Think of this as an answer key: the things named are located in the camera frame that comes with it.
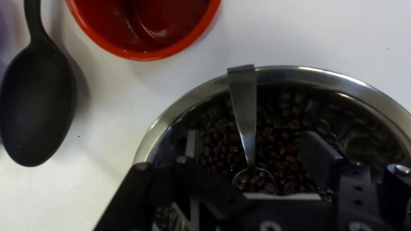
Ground small silver spoon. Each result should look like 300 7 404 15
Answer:
227 65 278 194

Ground red plastic cup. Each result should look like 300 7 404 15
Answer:
66 0 223 62

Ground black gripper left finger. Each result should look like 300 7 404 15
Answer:
93 162 247 231

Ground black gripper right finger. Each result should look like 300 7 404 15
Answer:
299 131 411 231

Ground black serving spoon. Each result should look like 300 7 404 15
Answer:
0 0 78 167

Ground silver metal bowl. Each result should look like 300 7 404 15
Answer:
138 67 411 193

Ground coffee beans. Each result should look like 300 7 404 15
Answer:
188 88 387 198

